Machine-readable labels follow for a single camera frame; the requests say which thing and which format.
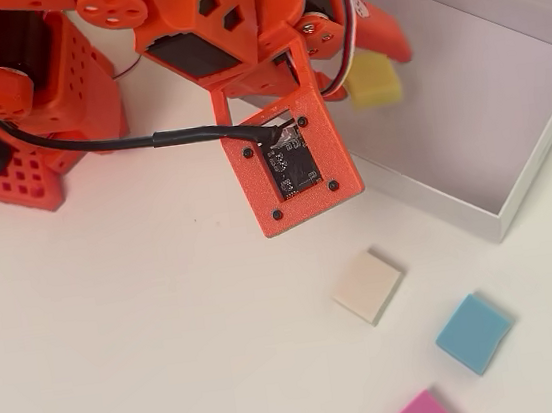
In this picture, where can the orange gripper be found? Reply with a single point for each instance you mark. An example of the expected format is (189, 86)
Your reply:
(381, 31)

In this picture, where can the yellow foam cuboid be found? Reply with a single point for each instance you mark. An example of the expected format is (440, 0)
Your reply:
(374, 81)

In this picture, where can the orange robot base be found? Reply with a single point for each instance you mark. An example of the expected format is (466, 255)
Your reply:
(17, 188)

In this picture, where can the white cardboard box bin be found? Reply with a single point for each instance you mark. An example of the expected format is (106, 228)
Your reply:
(471, 117)

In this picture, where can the beige foam cuboid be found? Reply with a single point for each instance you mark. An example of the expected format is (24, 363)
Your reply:
(366, 286)

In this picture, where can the blue foam cuboid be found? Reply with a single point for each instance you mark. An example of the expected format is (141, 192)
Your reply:
(473, 333)

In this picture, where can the pink foam cuboid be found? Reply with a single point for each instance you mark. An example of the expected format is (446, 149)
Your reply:
(422, 412)

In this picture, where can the orange mounted wrist camera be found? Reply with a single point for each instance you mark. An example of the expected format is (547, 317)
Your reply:
(306, 203)

